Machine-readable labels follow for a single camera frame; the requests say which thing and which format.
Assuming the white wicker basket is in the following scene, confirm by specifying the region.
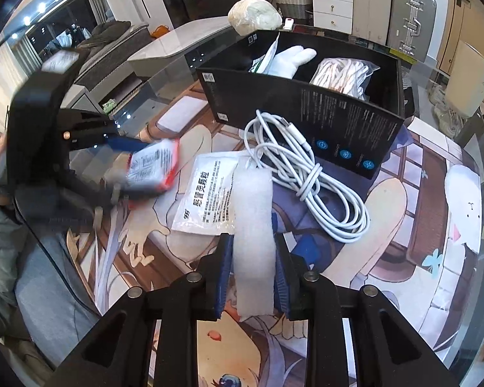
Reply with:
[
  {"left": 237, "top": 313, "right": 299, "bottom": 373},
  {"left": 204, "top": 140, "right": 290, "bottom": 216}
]
[{"left": 273, "top": 0, "right": 312, "bottom": 21}]

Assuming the wooden door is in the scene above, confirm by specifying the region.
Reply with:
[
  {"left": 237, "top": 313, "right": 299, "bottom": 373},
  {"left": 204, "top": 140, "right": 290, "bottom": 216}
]
[{"left": 435, "top": 0, "right": 477, "bottom": 74}]

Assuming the green white packet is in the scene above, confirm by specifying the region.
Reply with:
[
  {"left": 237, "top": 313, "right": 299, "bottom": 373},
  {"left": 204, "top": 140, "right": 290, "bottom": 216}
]
[{"left": 248, "top": 32, "right": 281, "bottom": 74}]

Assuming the white foam piece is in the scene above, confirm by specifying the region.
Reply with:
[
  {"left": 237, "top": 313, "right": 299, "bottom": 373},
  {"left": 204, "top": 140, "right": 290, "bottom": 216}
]
[{"left": 231, "top": 161, "right": 279, "bottom": 317}]

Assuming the white cable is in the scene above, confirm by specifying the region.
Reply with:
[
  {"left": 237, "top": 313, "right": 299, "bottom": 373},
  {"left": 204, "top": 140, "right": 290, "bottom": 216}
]
[{"left": 243, "top": 109, "right": 370, "bottom": 244}]

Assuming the white medicine packet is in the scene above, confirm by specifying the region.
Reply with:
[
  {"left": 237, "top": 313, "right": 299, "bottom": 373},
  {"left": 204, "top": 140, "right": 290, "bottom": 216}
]
[{"left": 173, "top": 151, "right": 239, "bottom": 237}]

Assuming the white desk with drawers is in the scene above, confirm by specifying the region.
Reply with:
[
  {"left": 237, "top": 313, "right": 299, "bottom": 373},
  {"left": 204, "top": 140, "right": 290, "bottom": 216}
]
[{"left": 242, "top": 0, "right": 356, "bottom": 35}]

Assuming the printed table mat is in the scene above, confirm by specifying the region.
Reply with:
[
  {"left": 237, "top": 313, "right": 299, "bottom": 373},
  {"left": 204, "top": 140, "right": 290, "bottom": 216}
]
[{"left": 65, "top": 76, "right": 484, "bottom": 387}]

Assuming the grey coffee table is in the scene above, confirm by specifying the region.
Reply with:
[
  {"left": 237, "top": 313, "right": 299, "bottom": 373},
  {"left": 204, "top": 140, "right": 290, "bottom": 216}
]
[{"left": 127, "top": 18, "right": 243, "bottom": 89}]

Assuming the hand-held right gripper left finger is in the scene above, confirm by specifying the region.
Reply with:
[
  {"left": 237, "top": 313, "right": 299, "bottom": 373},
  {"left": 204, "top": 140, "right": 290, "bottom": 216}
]
[{"left": 44, "top": 233, "right": 238, "bottom": 387}]

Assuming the silver suitcase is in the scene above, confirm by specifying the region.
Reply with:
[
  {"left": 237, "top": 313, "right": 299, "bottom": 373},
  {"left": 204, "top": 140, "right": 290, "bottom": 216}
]
[{"left": 387, "top": 0, "right": 439, "bottom": 64}]

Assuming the white plush toy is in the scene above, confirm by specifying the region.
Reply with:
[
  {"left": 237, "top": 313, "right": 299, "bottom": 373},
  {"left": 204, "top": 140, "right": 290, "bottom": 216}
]
[{"left": 266, "top": 45, "right": 318, "bottom": 80}]

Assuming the white stuffed plastic bag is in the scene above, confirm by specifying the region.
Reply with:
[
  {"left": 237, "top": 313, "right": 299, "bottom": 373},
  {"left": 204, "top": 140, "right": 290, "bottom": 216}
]
[{"left": 228, "top": 0, "right": 284, "bottom": 36}]

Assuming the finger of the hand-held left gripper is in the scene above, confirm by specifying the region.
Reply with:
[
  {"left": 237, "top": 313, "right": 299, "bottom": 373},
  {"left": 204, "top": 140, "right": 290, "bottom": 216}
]
[
  {"left": 64, "top": 168, "right": 130, "bottom": 227},
  {"left": 62, "top": 122, "right": 146, "bottom": 156}
]

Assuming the white trash can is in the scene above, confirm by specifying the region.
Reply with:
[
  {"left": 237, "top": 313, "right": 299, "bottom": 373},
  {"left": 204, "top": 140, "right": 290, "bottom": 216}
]
[{"left": 444, "top": 40, "right": 484, "bottom": 120}]

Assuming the person's leg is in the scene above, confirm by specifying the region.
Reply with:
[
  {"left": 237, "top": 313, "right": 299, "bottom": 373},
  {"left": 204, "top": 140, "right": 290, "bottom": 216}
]
[{"left": 14, "top": 226, "right": 103, "bottom": 331}]

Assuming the bag of white rope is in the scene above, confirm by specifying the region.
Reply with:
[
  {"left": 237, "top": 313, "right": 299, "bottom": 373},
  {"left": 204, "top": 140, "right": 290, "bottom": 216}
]
[{"left": 308, "top": 57, "right": 382, "bottom": 102}]

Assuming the grey mattress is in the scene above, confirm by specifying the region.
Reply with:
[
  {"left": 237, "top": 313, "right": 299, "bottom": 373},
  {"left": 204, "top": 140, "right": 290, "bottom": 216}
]
[{"left": 75, "top": 24, "right": 152, "bottom": 86}]

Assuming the red white packet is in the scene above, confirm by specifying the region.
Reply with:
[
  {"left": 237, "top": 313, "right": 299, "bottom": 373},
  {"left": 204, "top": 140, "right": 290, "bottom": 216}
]
[{"left": 125, "top": 138, "right": 181, "bottom": 195}]

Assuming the black cardboard box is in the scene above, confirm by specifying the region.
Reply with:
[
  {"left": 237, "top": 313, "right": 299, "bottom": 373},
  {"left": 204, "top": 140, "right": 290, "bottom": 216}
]
[{"left": 196, "top": 29, "right": 416, "bottom": 180}]

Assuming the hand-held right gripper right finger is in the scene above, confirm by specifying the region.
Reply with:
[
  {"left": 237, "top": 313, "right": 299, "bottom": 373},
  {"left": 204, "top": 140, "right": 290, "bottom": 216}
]
[{"left": 271, "top": 235, "right": 449, "bottom": 387}]

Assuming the dark cloth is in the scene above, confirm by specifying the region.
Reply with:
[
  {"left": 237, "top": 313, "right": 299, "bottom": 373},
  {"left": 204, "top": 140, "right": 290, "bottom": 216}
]
[{"left": 91, "top": 21, "right": 132, "bottom": 42}]

